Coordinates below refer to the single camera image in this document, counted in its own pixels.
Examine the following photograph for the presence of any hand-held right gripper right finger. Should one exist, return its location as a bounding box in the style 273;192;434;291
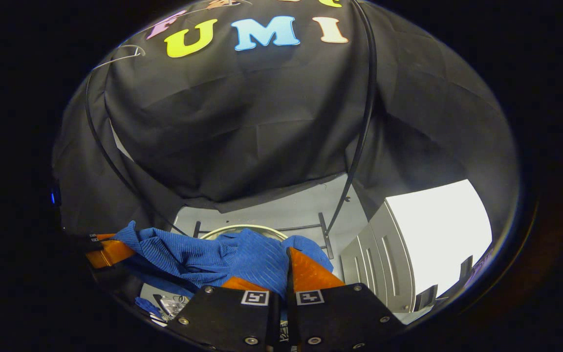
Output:
286;247;407;352

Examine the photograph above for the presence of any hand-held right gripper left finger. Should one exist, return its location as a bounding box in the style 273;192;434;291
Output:
167;276;282;352

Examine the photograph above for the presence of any blue jacket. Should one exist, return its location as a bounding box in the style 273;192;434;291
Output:
113;221;334;317

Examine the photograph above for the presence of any white clothes hanger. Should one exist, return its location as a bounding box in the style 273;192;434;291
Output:
93;45;146;70

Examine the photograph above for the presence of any grey panel cabinet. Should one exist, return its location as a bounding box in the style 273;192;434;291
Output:
340;200;416;313

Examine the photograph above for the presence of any black backdrop cloth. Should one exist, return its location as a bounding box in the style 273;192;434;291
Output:
52;0;521;235

